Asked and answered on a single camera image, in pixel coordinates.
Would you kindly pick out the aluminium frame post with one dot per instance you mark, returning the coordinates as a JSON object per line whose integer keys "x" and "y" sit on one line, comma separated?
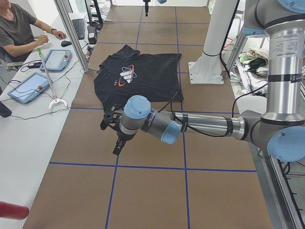
{"x": 63, "y": 12}

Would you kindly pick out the red cylinder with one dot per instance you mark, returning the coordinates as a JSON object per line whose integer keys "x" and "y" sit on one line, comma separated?
{"x": 12, "y": 211}

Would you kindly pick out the upper teach pendant tablet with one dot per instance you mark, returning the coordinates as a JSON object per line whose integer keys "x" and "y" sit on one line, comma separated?
{"x": 57, "y": 60}

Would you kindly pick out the lower teach pendant tablet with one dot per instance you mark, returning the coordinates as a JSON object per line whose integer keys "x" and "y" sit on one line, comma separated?
{"x": 30, "y": 88}

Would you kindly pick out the black graphic t-shirt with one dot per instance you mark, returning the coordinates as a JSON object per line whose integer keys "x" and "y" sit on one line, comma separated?
{"x": 128, "y": 72}

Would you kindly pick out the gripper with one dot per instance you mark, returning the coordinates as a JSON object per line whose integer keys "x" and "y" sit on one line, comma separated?
{"x": 123, "y": 137}
{"x": 146, "y": 7}

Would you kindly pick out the black computer mouse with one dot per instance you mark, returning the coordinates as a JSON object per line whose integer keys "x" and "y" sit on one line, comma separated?
{"x": 65, "y": 43}

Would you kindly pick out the seated person in grey shirt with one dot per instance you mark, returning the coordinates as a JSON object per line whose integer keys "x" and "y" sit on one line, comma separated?
{"x": 16, "y": 38}

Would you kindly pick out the teach pendant tablet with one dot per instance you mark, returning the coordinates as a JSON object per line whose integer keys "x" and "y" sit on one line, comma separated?
{"x": 30, "y": 88}
{"x": 57, "y": 60}

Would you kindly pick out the pile of clothes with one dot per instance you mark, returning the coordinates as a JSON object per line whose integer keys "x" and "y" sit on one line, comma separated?
{"x": 255, "y": 61}

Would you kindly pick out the reacher grabber tool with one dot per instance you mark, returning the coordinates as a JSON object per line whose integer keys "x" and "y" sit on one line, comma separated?
{"x": 55, "y": 99}

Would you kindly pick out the black box on desk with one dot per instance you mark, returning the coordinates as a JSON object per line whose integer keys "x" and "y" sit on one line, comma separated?
{"x": 92, "y": 34}

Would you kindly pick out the black keyboard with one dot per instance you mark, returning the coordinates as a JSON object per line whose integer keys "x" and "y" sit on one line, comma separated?
{"x": 79, "y": 27}

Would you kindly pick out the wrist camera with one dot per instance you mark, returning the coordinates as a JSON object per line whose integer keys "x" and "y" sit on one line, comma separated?
{"x": 111, "y": 119}

